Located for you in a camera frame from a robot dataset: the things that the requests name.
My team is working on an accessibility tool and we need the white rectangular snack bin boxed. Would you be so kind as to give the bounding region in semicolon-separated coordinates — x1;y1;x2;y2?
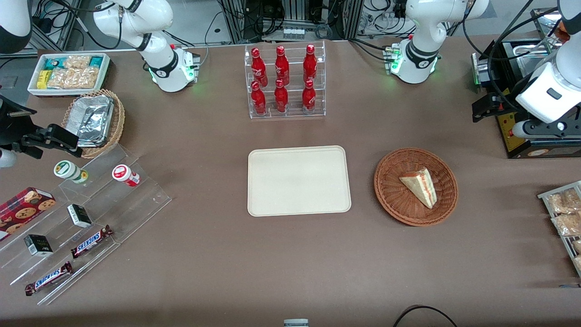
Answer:
27;53;112;97

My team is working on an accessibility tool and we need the Snickers chocolate bar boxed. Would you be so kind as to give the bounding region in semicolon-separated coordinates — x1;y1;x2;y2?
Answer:
70;224;114;259
25;261;74;297

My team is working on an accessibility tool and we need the clear acrylic bottle rack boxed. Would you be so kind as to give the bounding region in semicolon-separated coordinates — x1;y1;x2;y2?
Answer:
244;40;327;120

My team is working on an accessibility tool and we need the metal snack tray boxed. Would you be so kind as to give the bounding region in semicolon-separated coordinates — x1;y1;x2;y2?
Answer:
537;180;581;278

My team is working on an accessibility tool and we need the aluminium frame rack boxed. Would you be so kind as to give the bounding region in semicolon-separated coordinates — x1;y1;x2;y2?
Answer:
217;0;364;45

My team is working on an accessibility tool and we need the brown round wicker basket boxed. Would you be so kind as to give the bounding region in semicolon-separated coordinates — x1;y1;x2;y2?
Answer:
374;148;459;227

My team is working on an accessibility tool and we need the red cookie box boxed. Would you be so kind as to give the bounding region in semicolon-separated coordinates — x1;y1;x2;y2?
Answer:
0;187;57;242

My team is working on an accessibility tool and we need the triangle sandwich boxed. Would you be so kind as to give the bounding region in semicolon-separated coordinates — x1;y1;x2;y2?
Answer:
399;168;438;209

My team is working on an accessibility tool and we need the light wicker basket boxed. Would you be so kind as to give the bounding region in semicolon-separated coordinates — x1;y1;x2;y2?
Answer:
61;89;126;159

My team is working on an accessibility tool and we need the stainless steel container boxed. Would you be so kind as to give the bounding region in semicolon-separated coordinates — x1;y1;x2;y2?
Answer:
530;8;569;40

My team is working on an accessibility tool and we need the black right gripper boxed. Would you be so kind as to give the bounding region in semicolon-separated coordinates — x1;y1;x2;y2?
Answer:
0;118;84;159

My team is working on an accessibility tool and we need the cream plastic tray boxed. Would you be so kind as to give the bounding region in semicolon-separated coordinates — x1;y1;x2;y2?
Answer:
247;145;352;218

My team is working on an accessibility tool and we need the thin black cable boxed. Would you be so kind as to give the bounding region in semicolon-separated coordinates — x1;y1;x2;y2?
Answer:
199;11;228;60

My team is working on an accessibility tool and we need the red cap small bottle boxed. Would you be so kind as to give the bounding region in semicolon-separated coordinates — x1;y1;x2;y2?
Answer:
112;164;141;188

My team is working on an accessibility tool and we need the clear acrylic stepped display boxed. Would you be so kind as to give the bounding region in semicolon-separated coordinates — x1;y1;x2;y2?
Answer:
0;144;172;306

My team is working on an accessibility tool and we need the small black box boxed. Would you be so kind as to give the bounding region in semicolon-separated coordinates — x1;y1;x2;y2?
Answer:
67;203;93;228
23;234;54;257

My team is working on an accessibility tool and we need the green cap small bottle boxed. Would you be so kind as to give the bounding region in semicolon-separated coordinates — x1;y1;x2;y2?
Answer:
53;160;89;185

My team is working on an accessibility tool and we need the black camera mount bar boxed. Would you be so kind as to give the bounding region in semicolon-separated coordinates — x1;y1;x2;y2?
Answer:
0;95;38;120

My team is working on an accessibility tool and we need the black appliance with yellow label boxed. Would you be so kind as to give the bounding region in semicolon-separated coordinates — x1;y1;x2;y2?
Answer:
471;39;581;160

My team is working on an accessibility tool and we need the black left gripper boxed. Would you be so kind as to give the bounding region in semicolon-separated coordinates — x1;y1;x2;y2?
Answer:
472;86;523;124

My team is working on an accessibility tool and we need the clear rice cracker bag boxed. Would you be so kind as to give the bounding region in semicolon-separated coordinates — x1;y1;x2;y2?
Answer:
47;67;101;89
63;55;92;70

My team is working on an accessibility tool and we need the red cola bottle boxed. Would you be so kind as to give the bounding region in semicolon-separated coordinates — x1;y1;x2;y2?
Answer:
275;45;291;86
251;81;267;115
303;44;318;84
301;79;317;114
274;79;289;114
251;47;269;87

